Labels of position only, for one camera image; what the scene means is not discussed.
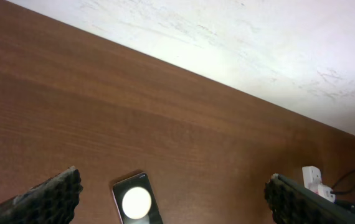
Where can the white power strip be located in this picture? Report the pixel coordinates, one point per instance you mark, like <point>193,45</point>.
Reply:
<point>311,177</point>

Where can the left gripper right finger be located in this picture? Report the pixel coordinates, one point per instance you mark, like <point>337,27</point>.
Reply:
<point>292,203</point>

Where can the black Galaxy flip smartphone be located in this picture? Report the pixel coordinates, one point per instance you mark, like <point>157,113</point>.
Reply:
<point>135,200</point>

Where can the white USB charger plug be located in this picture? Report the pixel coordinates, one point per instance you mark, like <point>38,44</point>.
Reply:
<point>325,192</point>

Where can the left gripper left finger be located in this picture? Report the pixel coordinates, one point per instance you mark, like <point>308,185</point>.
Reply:
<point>51,202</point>

